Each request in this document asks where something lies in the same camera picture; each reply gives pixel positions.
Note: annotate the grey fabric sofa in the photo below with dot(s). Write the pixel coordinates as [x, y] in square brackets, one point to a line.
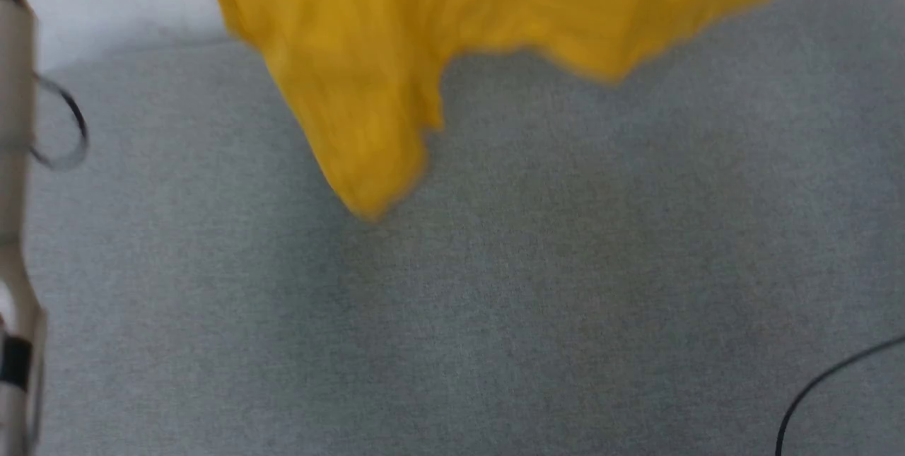
[495, 286]

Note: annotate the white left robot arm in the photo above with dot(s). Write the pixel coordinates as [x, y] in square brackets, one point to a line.
[14, 215]

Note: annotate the yellow garment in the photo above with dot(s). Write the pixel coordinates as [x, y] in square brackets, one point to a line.
[396, 39]

